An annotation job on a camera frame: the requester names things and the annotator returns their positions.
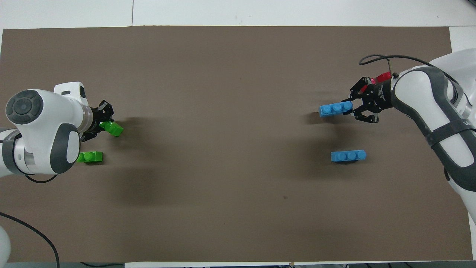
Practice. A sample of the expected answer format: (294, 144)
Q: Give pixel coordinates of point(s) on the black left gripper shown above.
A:
(96, 120)

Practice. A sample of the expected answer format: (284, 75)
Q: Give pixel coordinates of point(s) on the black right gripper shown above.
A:
(379, 97)

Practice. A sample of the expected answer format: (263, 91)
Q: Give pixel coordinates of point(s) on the green two-stud block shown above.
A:
(91, 157)
(113, 128)

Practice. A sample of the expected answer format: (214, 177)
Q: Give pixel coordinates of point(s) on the blue three-stud block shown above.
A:
(334, 108)
(349, 156)

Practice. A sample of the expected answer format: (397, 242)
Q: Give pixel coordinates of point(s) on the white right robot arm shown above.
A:
(438, 111)

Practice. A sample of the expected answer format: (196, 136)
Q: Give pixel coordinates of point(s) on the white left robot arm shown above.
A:
(41, 126)

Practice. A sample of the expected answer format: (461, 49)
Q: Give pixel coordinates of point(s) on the brown table mat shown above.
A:
(230, 149)

